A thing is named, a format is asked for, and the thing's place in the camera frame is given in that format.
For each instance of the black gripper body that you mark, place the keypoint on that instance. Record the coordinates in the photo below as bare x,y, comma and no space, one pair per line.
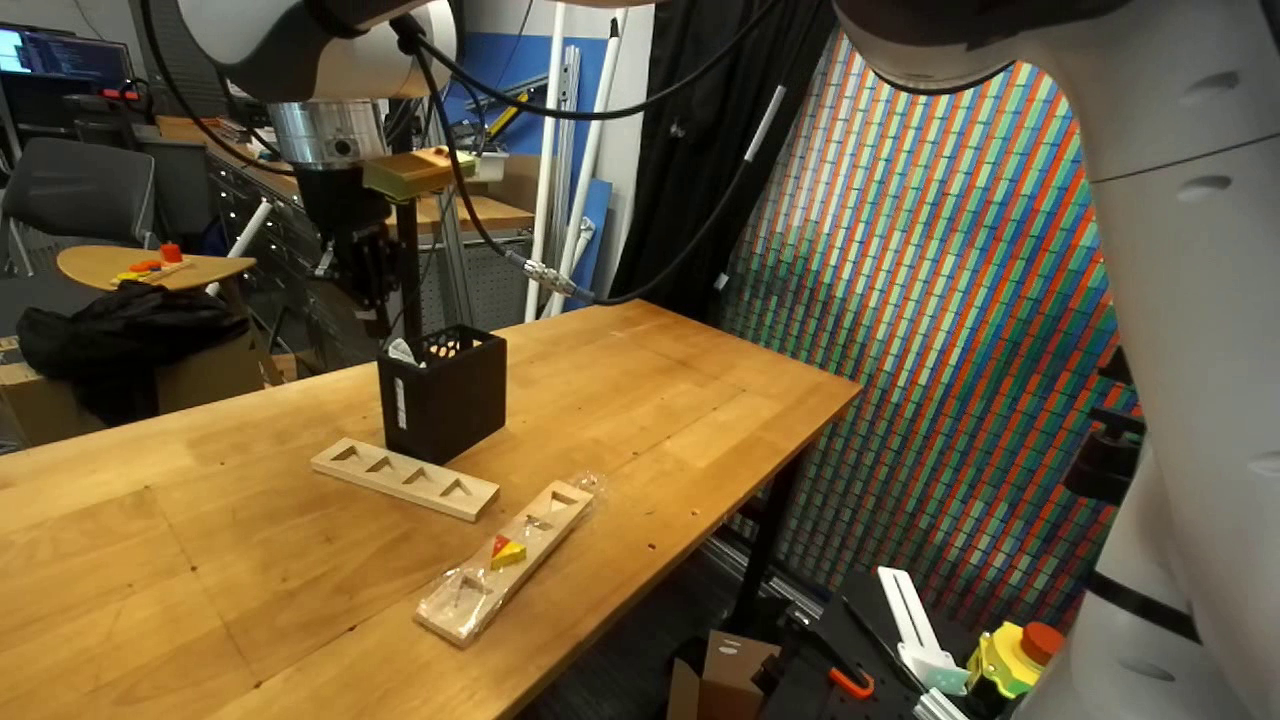
355,226

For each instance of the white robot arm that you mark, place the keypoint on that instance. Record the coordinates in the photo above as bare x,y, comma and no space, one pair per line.
1182,132

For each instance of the black box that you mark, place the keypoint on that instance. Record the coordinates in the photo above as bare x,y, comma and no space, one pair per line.
449,399

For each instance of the cardboard box under table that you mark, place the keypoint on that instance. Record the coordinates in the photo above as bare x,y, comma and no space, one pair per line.
717,678

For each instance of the black vertical pole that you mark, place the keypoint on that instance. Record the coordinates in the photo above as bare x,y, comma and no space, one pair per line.
411,271

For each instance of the plain wooden puzzle board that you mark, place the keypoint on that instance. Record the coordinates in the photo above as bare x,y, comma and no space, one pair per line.
404,479

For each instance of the round wooden stool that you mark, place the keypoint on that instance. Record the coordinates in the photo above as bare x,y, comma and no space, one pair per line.
104,266

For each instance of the black bag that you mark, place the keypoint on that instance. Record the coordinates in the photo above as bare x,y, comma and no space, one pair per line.
115,345

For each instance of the grey office chair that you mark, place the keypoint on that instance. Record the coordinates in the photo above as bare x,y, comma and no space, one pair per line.
79,189

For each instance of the red yellow triangle piece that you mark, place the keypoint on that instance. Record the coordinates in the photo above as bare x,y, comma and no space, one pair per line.
507,552

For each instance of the wooden puzzle board with triangle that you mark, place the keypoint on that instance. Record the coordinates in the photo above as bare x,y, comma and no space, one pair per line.
473,594

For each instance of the yellow emergency stop button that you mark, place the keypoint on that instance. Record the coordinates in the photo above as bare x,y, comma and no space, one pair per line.
1013,659

